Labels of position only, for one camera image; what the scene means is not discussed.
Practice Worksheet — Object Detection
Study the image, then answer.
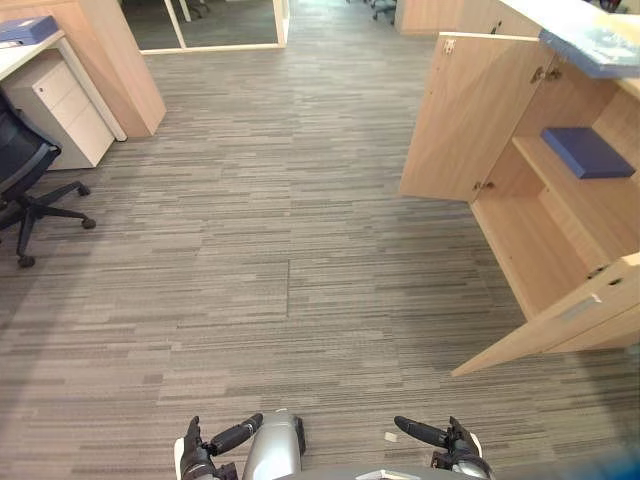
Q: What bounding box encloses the distant wooden cabinet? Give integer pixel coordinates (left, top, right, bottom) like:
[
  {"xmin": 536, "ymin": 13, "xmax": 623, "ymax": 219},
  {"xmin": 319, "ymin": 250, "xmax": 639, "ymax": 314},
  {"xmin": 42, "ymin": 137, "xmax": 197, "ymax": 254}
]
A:
[{"xmin": 393, "ymin": 0, "xmax": 544, "ymax": 39}]

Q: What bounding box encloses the black office chair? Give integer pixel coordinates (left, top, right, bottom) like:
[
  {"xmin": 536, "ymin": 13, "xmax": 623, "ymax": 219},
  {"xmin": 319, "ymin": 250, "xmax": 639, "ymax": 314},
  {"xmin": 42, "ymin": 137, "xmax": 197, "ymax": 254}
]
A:
[{"xmin": 0, "ymin": 89, "xmax": 97, "ymax": 269}]

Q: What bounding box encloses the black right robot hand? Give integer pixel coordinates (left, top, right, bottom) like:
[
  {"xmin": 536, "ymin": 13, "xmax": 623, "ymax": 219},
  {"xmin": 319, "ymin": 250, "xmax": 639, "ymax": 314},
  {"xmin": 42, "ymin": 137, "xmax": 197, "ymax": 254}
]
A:
[{"xmin": 393, "ymin": 415, "xmax": 485, "ymax": 471}]

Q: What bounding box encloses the white drawer pedestal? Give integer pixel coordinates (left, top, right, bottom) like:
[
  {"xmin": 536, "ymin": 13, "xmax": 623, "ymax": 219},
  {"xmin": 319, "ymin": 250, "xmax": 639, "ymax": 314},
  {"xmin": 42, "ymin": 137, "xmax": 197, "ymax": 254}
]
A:
[{"xmin": 4, "ymin": 59, "xmax": 116, "ymax": 170}]

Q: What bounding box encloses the white office desk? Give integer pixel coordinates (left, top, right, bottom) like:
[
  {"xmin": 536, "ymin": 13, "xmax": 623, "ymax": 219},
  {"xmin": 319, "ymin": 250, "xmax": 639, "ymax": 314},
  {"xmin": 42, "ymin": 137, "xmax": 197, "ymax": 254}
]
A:
[{"xmin": 0, "ymin": 29, "xmax": 128, "ymax": 142}]

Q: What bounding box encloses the blue folder in cabinet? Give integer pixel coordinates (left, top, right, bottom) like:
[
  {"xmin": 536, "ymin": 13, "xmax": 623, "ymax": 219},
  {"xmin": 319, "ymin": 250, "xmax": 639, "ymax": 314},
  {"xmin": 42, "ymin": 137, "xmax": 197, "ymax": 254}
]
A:
[{"xmin": 540, "ymin": 126, "xmax": 637, "ymax": 181}]

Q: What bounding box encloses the blue folder on desk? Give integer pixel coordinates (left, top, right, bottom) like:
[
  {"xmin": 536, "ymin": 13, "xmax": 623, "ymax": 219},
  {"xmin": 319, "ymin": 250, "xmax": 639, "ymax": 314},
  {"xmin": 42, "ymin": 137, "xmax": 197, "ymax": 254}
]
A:
[{"xmin": 0, "ymin": 15, "xmax": 56, "ymax": 46}]

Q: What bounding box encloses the glass partition with white frame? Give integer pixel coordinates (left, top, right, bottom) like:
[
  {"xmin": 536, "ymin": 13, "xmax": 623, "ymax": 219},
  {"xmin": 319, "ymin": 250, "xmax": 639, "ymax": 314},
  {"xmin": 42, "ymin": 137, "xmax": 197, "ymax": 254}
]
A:
[{"xmin": 119, "ymin": 0, "xmax": 291, "ymax": 55}]

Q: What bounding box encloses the distant office chair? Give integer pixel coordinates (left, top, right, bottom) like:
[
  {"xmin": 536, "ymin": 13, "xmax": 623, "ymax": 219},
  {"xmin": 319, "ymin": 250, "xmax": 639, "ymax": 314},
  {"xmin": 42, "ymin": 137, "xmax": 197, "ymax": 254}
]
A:
[{"xmin": 369, "ymin": 0, "xmax": 399, "ymax": 22}]

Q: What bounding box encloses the silver robot leg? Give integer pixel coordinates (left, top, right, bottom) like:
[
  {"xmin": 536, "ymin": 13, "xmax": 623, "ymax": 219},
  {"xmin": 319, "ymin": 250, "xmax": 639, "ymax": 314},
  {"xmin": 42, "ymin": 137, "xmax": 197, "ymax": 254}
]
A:
[{"xmin": 241, "ymin": 408, "xmax": 307, "ymax": 480}]

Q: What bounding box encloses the wooden office cabinet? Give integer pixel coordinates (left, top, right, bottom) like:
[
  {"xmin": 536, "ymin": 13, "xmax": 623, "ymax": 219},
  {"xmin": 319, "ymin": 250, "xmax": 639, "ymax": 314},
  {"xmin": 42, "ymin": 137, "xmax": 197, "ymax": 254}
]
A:
[{"xmin": 469, "ymin": 0, "xmax": 640, "ymax": 354}]

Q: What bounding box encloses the blue folder on cabinet top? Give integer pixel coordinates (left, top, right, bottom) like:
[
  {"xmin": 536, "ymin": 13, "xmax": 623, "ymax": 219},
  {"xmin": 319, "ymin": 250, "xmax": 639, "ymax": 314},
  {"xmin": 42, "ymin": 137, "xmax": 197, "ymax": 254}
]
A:
[{"xmin": 499, "ymin": 0, "xmax": 640, "ymax": 80}]

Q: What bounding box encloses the wooden cabinet door with handle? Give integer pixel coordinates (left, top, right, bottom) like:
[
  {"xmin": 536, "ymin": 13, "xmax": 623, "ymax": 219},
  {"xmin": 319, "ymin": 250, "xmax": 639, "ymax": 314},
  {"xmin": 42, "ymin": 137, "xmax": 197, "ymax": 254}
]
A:
[{"xmin": 450, "ymin": 252, "xmax": 640, "ymax": 378}]

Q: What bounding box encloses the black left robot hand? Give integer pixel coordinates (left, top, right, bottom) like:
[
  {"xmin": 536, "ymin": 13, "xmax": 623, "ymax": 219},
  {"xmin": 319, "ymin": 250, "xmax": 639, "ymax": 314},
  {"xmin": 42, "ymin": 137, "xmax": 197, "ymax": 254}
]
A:
[{"xmin": 173, "ymin": 412, "xmax": 265, "ymax": 480}]

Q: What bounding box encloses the wooden partition cabinet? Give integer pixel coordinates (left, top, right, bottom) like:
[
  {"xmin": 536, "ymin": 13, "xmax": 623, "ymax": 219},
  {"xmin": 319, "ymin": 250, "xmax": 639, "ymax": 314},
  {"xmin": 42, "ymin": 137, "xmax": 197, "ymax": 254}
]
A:
[{"xmin": 0, "ymin": 0, "xmax": 168, "ymax": 140}]

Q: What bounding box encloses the silver robot torso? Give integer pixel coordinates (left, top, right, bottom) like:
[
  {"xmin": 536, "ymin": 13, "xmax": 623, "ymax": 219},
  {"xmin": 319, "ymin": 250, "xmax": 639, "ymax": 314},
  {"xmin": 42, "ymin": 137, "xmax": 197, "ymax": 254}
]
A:
[{"xmin": 294, "ymin": 465, "xmax": 466, "ymax": 480}]

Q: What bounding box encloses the wooden cabinet door with hinges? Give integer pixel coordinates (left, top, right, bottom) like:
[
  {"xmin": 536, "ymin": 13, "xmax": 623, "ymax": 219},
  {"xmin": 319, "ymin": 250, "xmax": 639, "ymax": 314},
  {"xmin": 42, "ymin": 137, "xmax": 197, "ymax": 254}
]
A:
[{"xmin": 398, "ymin": 30, "xmax": 556, "ymax": 204}]

